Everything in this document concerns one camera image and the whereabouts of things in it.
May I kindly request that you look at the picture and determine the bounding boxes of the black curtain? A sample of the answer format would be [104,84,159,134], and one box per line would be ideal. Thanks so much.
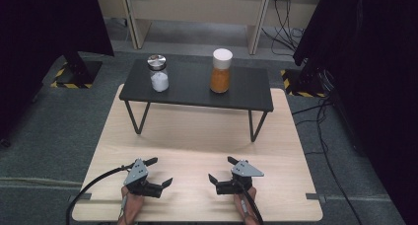
[293,0,418,225]
[0,0,114,142]

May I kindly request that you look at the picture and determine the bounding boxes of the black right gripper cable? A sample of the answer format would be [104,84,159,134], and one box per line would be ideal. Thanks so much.
[241,181,264,225]

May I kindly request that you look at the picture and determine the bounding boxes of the glass jar with metal lid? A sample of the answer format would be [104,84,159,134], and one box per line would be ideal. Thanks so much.
[146,54,171,93]

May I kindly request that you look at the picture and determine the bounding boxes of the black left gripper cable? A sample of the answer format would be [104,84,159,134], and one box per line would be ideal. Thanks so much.
[65,164,137,225]

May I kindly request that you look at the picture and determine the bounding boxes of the black stand base hazard tape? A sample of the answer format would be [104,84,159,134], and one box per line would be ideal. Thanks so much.
[280,67,327,99]
[49,51,104,90]

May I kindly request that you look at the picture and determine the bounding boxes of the black floor cables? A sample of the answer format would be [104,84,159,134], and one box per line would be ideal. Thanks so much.
[291,96,364,225]

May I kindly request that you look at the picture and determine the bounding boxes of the black shelf with metal legs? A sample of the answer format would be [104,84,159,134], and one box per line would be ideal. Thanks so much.
[118,58,275,143]

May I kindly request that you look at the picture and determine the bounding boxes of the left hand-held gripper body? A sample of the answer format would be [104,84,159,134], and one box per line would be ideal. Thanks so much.
[123,158,164,199]

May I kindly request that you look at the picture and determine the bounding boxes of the person's left hand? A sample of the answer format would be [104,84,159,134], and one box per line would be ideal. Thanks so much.
[117,185,146,225]

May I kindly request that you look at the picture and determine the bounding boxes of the light wooden desk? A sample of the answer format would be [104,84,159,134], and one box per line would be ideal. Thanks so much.
[93,0,326,55]

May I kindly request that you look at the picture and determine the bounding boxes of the orange jar with white lid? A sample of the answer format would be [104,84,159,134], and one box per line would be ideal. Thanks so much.
[209,47,234,95]

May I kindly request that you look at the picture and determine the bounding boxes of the beige floor cable strip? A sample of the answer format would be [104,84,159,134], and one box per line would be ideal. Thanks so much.
[0,177,83,188]

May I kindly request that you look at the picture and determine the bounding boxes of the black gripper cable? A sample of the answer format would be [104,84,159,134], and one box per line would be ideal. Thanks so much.
[241,181,264,225]
[65,164,137,225]

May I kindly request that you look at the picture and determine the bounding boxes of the person's right hand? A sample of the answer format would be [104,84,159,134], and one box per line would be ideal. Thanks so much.
[234,186,261,225]

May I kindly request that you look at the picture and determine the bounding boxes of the grey table edge bracket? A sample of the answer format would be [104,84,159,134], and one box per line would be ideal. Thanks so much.
[305,192,327,201]
[68,192,93,201]

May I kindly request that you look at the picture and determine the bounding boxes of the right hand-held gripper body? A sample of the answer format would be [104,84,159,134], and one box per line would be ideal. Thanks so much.
[216,160,265,195]

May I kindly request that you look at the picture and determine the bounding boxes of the black cables under desk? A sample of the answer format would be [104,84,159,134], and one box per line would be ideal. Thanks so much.
[261,0,307,57]

